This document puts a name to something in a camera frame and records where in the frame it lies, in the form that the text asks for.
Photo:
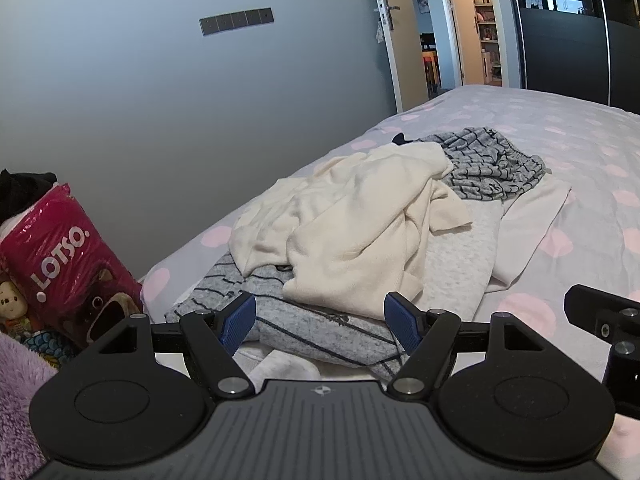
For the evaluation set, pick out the black cloth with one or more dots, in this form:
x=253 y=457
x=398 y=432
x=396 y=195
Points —
x=25 y=190

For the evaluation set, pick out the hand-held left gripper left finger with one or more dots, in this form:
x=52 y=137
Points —
x=240 y=321

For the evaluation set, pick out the small white cloth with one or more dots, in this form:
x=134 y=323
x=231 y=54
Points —
x=285 y=367

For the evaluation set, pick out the purple fluffy blanket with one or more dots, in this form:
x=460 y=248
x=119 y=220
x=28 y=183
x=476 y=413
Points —
x=20 y=410

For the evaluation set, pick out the grey wall switch panel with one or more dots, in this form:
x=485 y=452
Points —
x=236 y=21

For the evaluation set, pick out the grey striped bow-print garment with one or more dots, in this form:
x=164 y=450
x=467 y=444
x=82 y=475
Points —
x=320 y=322
x=480 y=160

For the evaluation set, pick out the grey pink-dotted bed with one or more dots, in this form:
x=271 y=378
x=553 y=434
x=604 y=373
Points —
x=500 y=110

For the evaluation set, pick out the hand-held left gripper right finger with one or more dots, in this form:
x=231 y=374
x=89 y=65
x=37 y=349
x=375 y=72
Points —
x=402 y=322

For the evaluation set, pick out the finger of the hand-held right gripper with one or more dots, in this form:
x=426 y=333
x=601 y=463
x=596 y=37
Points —
x=600 y=310

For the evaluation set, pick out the blue scale-patterned toy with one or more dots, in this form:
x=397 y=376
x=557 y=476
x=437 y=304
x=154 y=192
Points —
x=47 y=347

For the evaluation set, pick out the pink printed plastic bag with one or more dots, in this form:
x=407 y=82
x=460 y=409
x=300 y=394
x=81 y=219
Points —
x=60 y=260

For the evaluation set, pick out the beige door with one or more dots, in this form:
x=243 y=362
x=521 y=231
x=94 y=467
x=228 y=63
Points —
x=407 y=50

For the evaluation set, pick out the cream sweater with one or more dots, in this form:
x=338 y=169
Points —
x=350 y=220

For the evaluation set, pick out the light grey navy-collar sweatshirt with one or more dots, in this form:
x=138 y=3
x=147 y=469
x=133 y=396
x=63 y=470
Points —
x=460 y=260

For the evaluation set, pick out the black sliding wardrobe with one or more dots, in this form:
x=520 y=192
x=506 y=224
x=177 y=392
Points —
x=565 y=45

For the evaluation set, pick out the white hallway shelf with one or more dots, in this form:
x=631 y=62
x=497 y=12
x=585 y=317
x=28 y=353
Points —
x=489 y=35

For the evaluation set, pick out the orange stool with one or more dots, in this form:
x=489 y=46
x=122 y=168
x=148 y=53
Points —
x=431 y=72

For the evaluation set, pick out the small doll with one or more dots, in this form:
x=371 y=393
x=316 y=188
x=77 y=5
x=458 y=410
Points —
x=11 y=300

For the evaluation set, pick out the white garment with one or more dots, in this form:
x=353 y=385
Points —
x=535 y=220

